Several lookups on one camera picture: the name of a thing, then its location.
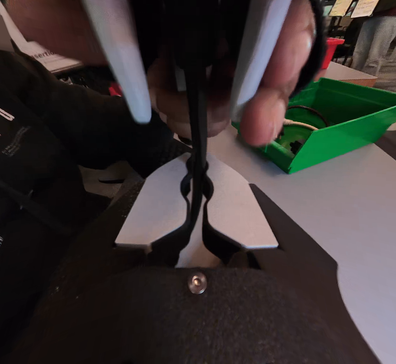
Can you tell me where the white power cord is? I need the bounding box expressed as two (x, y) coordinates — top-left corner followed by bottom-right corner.
(283, 119), (320, 131)

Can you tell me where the person's black jacket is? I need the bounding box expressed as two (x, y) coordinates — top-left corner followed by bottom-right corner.
(0, 85), (118, 355)

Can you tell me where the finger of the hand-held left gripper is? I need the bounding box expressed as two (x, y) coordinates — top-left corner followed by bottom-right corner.
(230, 0), (305, 120)
(73, 0), (153, 124)

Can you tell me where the black framed tag sign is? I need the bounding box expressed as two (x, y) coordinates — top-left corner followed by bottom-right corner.
(0, 0), (81, 73)

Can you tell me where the person's left forearm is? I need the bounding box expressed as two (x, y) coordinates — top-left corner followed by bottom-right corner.
(0, 50), (186, 179)

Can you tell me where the green plastic bin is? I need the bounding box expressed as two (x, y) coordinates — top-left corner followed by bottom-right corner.
(231, 77), (396, 175)

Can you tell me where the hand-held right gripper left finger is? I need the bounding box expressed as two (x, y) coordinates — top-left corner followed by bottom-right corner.
(115, 152), (193, 251)

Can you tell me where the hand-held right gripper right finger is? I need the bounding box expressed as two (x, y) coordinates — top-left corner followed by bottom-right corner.
(202, 152), (279, 251)

